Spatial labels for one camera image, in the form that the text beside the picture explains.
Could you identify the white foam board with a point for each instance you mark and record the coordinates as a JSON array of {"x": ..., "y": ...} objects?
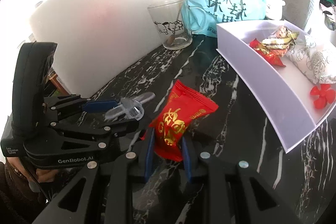
[{"x": 97, "y": 39}]

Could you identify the red gold candy packet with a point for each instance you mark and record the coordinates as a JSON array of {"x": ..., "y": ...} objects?
[{"x": 183, "y": 106}]

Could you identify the person's left hand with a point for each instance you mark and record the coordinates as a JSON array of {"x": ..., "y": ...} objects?
[{"x": 42, "y": 175}]

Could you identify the red yellow snack packet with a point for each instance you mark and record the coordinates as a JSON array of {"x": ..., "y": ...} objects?
[{"x": 267, "y": 54}]

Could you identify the grey chair back cushion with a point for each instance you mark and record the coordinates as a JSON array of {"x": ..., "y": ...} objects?
[{"x": 301, "y": 13}]

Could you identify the red paper flower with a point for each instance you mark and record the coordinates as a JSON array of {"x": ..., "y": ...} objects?
[{"x": 324, "y": 94}]

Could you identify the metal spoon in mug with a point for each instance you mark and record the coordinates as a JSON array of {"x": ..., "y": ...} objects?
[{"x": 171, "y": 38}]

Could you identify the green cereal packet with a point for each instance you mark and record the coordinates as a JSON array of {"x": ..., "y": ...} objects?
[{"x": 280, "y": 39}]

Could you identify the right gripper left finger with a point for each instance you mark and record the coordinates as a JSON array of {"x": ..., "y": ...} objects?
[{"x": 134, "y": 166}]

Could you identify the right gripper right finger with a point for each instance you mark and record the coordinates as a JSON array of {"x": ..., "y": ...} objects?
[{"x": 199, "y": 163}]

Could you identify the glass mug with cartoon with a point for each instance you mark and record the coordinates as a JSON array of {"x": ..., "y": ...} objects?
[{"x": 192, "y": 20}]

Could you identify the lavender gift box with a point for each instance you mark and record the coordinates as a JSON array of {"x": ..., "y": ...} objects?
[{"x": 283, "y": 93}]

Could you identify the white patterned packet in box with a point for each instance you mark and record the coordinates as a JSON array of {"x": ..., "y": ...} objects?
[{"x": 314, "y": 58}]

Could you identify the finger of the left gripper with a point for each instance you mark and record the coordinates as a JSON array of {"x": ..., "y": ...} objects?
[
  {"x": 62, "y": 107},
  {"x": 73, "y": 136}
]

